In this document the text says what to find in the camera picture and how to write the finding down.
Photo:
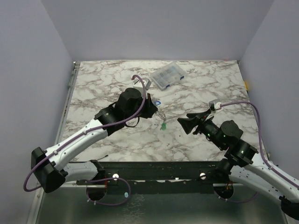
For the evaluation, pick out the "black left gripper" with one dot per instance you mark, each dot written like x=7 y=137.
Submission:
x=151 y=108

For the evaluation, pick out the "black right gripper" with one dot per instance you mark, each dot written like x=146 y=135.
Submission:
x=199 y=124

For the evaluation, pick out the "blue key tag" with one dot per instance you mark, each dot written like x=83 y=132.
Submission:
x=156 y=103

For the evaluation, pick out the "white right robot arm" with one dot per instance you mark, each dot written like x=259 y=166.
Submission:
x=243 y=163

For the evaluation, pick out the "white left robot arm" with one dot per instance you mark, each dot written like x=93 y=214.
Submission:
x=53 y=167

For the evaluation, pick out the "clear plastic organizer box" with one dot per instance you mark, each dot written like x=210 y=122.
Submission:
x=168 y=75

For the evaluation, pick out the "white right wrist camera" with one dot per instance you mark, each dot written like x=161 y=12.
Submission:
x=215 y=105

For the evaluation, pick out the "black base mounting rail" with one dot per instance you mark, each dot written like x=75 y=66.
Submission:
x=180 y=177

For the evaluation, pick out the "aluminium extrusion frame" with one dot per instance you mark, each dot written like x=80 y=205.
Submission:
x=34 y=209

